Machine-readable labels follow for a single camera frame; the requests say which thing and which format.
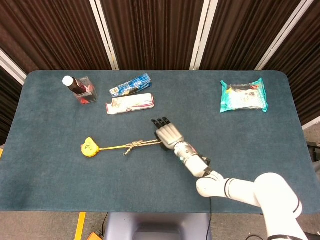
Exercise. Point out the right black-fingered robot hand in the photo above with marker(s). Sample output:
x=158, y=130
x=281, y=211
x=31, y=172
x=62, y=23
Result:
x=170, y=136

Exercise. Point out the yellow toy with string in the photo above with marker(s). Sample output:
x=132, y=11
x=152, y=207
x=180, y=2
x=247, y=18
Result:
x=89, y=149

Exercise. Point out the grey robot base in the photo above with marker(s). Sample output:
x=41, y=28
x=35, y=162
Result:
x=155, y=225

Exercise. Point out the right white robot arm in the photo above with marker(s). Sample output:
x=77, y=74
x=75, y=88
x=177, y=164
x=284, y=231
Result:
x=240, y=187

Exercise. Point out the white and red box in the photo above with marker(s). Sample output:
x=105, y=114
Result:
x=132, y=103

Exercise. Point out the blue felt table cover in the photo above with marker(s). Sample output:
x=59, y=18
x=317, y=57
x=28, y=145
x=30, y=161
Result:
x=125, y=180

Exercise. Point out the blue toothpaste box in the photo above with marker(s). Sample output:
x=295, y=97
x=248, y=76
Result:
x=132, y=84

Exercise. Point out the teal wet wipes pack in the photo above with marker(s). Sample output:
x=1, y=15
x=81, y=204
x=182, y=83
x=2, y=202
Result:
x=242, y=98

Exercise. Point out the clear plastic box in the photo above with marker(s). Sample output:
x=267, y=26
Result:
x=87, y=96

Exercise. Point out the dark bottle with white cap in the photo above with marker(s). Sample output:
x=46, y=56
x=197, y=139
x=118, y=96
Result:
x=72, y=85

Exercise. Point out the black metal frame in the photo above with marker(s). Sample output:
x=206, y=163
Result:
x=315, y=152

